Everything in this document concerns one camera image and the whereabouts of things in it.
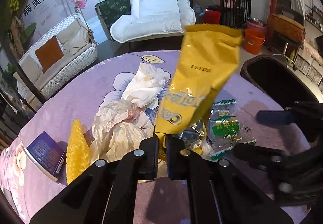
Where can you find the brown cushioned stool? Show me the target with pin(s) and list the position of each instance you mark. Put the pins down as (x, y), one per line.
(285, 27)

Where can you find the white tissue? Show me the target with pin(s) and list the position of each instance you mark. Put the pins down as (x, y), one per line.
(146, 85)

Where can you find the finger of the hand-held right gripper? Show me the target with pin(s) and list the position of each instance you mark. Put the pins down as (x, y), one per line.
(275, 116)
(252, 155)

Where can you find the orange bucket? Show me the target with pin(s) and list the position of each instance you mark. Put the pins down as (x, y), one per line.
(253, 41)

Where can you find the white duvet on bed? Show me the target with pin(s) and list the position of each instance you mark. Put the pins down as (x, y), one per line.
(156, 9)

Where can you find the pink basin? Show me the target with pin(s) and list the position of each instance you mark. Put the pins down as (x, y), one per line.
(254, 28)

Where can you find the black trash bin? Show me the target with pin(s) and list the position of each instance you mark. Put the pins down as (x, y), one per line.
(277, 80)

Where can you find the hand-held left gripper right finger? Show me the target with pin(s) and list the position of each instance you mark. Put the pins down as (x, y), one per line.
(175, 161)

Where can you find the black iron rack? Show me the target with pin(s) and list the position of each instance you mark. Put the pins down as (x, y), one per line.
(242, 4)

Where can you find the red plastic bucket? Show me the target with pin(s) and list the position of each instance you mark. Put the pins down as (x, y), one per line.
(212, 16)

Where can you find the large crumpled white paper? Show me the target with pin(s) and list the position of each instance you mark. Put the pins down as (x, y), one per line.
(118, 125)

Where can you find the green clear snack wrapper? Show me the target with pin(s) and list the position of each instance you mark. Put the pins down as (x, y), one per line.
(227, 128)

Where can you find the orange-brown cushion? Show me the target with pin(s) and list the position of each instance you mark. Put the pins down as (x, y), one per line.
(49, 53)

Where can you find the white wicker swing seat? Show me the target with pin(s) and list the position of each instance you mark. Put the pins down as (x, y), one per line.
(73, 60)

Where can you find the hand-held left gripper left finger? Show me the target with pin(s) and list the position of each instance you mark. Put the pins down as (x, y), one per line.
(150, 158)

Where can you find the clear crumpled wrapper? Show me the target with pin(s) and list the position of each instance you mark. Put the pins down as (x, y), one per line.
(194, 135)

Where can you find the metal bowl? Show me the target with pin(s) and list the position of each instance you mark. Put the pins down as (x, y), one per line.
(256, 21)

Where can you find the yellow foam fruit net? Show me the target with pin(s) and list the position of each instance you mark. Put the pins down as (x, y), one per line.
(75, 148)

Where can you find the banana plant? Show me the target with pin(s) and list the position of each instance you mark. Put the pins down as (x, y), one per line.
(15, 4)

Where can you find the yellow snack bag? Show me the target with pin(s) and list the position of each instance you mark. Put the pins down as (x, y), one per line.
(201, 75)

